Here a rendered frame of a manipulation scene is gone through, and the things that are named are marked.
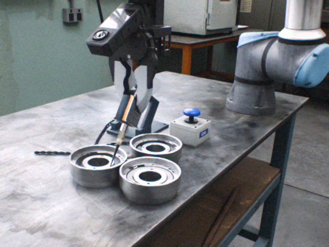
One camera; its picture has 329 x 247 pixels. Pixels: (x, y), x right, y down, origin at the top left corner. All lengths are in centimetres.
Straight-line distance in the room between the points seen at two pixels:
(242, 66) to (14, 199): 71
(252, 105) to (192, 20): 192
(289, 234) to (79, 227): 156
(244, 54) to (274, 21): 340
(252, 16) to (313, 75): 360
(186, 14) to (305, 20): 205
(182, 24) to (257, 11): 171
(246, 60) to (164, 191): 58
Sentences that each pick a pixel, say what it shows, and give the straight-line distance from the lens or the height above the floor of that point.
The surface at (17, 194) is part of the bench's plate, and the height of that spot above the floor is 80.
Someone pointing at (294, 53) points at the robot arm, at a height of 99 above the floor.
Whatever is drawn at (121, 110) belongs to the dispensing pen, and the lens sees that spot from 65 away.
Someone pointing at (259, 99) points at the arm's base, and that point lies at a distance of 109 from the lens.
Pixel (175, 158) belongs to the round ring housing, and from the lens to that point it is 71.
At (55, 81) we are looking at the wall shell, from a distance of 265.
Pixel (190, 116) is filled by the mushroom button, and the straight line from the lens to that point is 83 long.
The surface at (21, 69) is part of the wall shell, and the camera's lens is 247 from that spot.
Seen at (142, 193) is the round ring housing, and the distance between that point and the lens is 59.
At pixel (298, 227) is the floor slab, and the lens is 208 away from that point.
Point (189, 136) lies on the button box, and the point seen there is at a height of 82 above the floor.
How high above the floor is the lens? 113
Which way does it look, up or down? 21 degrees down
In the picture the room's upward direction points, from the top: 2 degrees clockwise
